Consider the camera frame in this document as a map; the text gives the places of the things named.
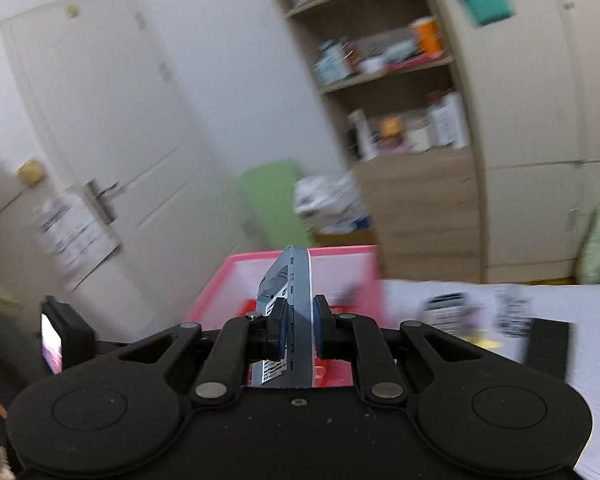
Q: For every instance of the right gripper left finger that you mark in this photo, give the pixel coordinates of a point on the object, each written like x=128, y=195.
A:
x=241, y=342

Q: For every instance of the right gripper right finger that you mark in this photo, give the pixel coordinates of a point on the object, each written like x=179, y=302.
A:
x=358, y=340

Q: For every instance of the grey portable wifi router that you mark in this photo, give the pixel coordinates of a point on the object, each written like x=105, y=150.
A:
x=285, y=298

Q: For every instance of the black rectangular case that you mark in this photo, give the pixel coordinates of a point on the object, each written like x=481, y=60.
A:
x=548, y=347

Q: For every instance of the white tissue paper pack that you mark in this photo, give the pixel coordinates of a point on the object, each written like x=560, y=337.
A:
x=331, y=204

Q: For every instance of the green folding table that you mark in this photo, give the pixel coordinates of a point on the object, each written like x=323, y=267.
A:
x=270, y=192

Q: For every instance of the white spray bottle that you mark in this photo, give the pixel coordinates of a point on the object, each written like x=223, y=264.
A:
x=366, y=143

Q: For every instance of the small orange box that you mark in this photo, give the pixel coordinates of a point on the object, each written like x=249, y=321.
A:
x=391, y=127

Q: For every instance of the white round jar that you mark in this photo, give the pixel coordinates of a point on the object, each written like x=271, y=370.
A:
x=418, y=135

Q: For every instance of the white door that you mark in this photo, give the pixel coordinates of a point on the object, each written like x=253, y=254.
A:
x=105, y=105

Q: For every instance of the wooden shelf cabinet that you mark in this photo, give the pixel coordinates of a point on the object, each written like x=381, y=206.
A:
x=427, y=208

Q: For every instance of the orange paper cup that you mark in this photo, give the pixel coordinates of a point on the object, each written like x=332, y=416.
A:
x=427, y=34

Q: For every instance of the light wood wardrobe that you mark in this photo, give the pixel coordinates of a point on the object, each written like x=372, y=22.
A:
x=532, y=87

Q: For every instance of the white poster on wall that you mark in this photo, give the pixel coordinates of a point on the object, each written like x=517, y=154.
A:
x=71, y=232

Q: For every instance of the silver door handle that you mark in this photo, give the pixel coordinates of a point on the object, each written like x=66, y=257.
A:
x=101, y=198

